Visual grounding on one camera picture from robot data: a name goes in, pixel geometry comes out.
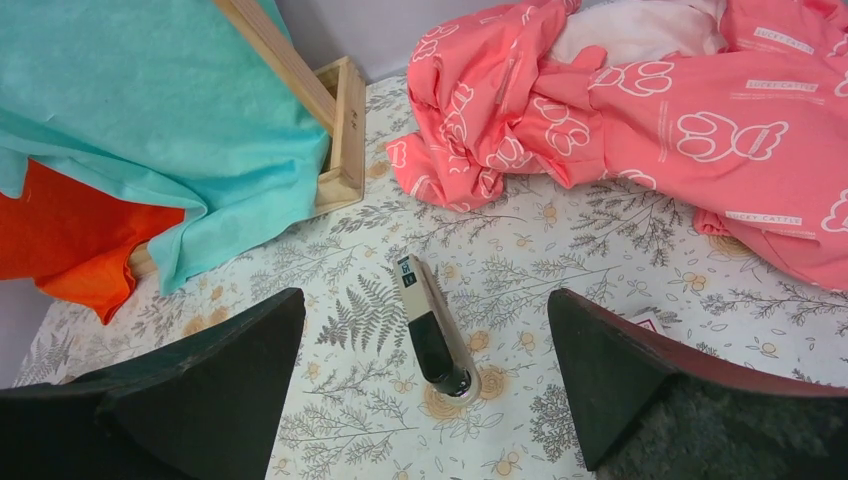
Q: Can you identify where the beige and black stapler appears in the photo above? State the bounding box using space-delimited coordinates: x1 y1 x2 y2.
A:
394 255 482 407

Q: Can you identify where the floral table mat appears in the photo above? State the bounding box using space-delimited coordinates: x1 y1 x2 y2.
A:
15 76 847 479

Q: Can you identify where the pink patterned cloth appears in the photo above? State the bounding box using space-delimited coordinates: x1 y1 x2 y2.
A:
387 1 847 290

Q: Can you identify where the white red staple box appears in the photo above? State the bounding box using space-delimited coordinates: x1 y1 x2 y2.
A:
630 312 665 336

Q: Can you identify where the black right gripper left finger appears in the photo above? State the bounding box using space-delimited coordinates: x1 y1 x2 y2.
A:
1 288 305 479

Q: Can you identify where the teal t-shirt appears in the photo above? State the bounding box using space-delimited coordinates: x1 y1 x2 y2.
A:
1 1 330 294

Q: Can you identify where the orange t-shirt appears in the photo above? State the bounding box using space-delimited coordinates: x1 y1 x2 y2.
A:
1 161 185 325

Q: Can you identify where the wooden clothes rack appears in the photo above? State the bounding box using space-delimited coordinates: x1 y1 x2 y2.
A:
127 1 365 290

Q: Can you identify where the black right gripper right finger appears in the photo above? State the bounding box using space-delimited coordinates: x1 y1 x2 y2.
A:
547 289 847 479

